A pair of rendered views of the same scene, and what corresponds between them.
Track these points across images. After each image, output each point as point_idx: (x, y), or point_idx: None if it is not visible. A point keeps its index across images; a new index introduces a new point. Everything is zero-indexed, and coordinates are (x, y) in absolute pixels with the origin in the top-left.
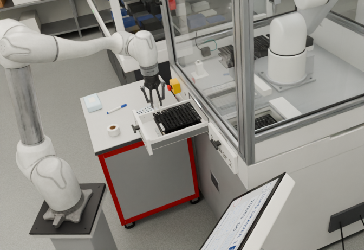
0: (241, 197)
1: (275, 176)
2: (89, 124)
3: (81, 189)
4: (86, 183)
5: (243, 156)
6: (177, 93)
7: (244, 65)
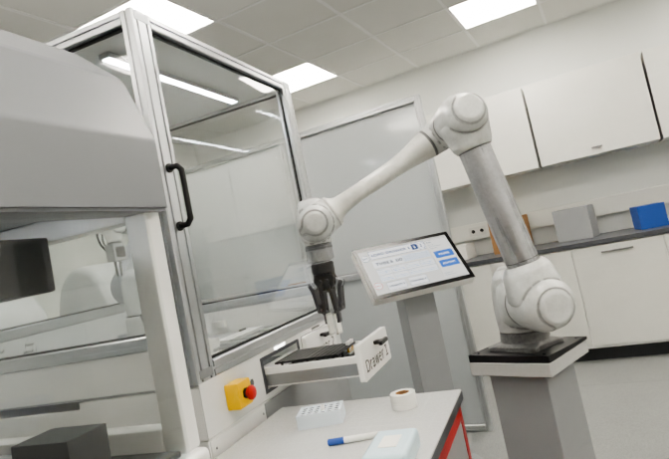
0: (373, 284)
1: None
2: (439, 425)
3: (503, 352)
4: (493, 355)
5: (332, 308)
6: (229, 431)
7: None
